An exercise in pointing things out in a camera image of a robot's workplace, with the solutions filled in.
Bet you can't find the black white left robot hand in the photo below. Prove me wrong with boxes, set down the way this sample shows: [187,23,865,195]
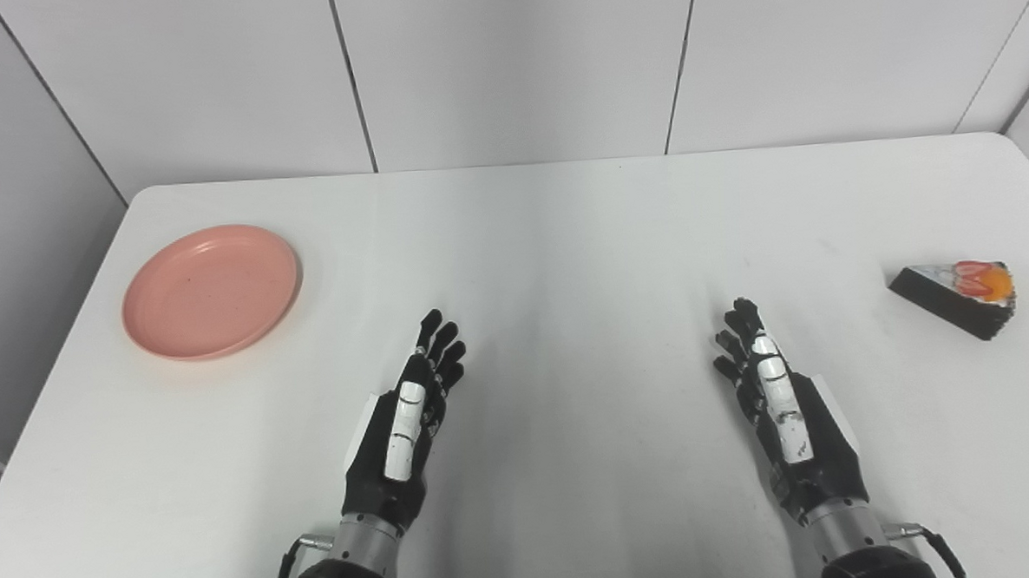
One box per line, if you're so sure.
[332,307,475,537]

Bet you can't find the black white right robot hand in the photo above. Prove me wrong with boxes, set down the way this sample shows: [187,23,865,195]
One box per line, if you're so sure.
[711,292,871,529]

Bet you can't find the chocolate cake slice with fruit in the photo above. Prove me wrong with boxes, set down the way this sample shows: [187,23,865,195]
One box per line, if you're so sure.
[887,258,1019,345]

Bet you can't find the pink round plate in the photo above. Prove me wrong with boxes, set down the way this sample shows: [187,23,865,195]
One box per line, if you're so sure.
[118,221,307,365]

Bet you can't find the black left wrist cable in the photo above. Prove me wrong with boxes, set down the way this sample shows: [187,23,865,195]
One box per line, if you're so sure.
[269,533,335,578]

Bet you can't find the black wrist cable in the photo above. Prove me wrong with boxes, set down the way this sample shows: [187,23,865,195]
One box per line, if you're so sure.
[881,520,969,578]
[269,533,335,578]

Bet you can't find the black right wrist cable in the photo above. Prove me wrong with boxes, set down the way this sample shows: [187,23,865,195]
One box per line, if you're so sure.
[881,520,969,578]

